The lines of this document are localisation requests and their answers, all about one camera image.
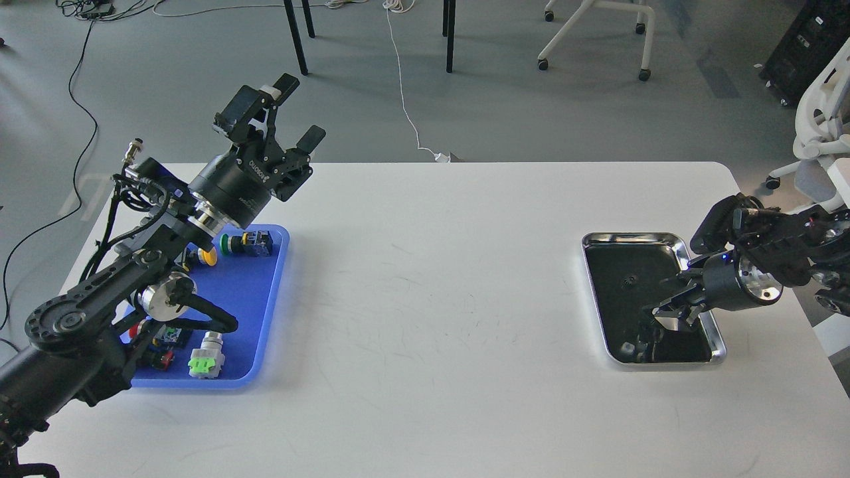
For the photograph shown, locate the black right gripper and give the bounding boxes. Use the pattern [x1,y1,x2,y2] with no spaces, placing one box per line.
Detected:
[651,256,784,329]

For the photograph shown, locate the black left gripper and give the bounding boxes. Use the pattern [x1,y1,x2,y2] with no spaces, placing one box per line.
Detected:
[189,74,327,229]

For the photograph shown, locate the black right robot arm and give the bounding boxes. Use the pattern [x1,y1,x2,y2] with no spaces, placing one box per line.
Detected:
[643,193,849,330]

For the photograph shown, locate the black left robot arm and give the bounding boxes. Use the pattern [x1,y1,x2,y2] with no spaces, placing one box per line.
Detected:
[1,74,325,477]

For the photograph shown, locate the silver metal tray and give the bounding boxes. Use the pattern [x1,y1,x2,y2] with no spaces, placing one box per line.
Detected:
[582,232,726,371]

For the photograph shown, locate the blue plastic tray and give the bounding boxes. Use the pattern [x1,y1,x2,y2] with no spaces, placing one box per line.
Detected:
[131,224,290,390]

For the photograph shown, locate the black table legs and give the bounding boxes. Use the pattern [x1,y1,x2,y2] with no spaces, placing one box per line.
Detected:
[284,0,458,76]

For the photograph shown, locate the white office chair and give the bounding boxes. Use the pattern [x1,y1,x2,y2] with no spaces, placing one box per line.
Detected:
[764,42,849,212]

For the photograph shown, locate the black equipment cabinet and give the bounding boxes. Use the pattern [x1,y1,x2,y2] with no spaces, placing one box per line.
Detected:
[759,1,849,107]

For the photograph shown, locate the green push button switch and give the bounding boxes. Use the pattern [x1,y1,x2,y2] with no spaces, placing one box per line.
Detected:
[218,230,274,257]

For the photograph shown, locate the yellow push button switch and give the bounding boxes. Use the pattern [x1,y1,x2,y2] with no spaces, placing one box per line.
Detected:
[182,247,218,270]

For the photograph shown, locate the white floor cable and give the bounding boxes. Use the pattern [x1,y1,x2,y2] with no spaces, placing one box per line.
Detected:
[153,0,452,163]

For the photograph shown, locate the black floor cable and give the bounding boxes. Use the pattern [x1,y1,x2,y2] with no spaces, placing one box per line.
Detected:
[0,0,163,329]

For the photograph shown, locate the silver green switch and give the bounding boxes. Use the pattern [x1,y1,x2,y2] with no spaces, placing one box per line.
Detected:
[187,331,226,379]

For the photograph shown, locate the black red switch block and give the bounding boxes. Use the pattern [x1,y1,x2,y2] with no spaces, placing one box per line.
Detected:
[136,346,174,372]

